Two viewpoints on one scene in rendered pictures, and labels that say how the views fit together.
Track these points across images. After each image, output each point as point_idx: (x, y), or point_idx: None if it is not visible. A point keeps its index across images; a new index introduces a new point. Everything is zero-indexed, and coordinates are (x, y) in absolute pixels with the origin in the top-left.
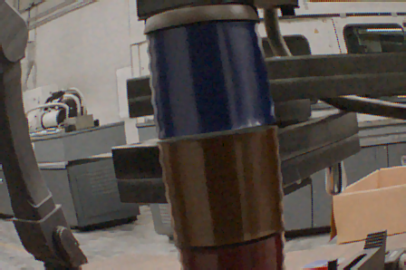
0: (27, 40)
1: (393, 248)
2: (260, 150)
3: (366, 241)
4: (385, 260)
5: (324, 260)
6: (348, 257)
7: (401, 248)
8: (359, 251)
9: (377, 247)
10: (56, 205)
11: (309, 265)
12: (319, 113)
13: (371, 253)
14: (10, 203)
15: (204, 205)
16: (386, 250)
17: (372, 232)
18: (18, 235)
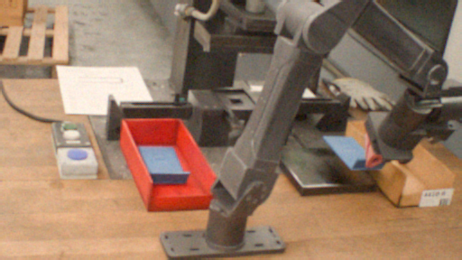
0: (277, 17)
1: (0, 151)
2: None
3: (116, 103)
4: (80, 125)
5: (73, 150)
6: (4, 173)
7: (57, 124)
8: (124, 106)
9: (122, 101)
10: (231, 150)
11: (81, 153)
12: (214, 23)
13: (132, 101)
14: (280, 158)
15: None
16: (69, 124)
17: (112, 97)
18: (273, 186)
